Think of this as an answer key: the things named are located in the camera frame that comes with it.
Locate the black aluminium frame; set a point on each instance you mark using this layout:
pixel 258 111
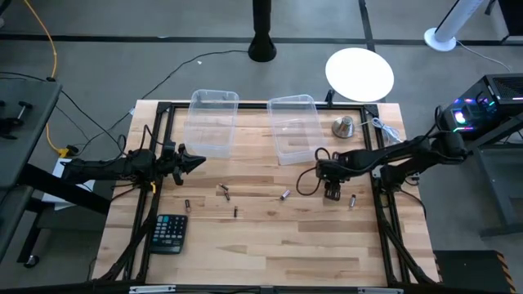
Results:
pixel 253 105

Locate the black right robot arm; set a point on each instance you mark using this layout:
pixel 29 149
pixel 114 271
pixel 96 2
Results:
pixel 400 153

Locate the black stand pole base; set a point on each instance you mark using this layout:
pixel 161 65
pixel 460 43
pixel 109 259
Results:
pixel 262 36

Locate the tall black panel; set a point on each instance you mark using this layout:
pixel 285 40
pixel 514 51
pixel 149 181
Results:
pixel 517 16

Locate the black box hazard stripes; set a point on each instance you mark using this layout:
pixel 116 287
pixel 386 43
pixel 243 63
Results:
pixel 470 271

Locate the clear plastic bin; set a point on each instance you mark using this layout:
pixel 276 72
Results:
pixel 210 126
pixel 296 130

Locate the silver purple battery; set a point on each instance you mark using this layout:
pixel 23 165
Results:
pixel 285 194

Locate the white paper sheet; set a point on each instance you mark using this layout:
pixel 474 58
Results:
pixel 51 201

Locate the black calculator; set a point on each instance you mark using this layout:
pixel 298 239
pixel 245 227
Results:
pixel 168 233

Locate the white tower fan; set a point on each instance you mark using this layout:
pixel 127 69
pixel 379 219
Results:
pixel 443 34

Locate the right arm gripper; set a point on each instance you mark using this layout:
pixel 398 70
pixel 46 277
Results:
pixel 332 168

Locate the black computer with lights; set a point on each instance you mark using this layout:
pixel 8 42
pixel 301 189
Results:
pixel 502 92

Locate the grey metal bracket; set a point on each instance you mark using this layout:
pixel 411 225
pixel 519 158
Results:
pixel 151 289
pixel 380 291

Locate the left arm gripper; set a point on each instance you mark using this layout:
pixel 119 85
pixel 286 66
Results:
pixel 173 163

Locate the grey side table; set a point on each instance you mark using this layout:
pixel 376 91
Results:
pixel 41 122

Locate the black clamp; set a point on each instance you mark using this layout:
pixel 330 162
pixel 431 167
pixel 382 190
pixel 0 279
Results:
pixel 12 121

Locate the grey metal stand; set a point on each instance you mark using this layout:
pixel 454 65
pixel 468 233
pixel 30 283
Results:
pixel 496 179

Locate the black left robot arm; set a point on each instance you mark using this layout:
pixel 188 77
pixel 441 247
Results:
pixel 106 167

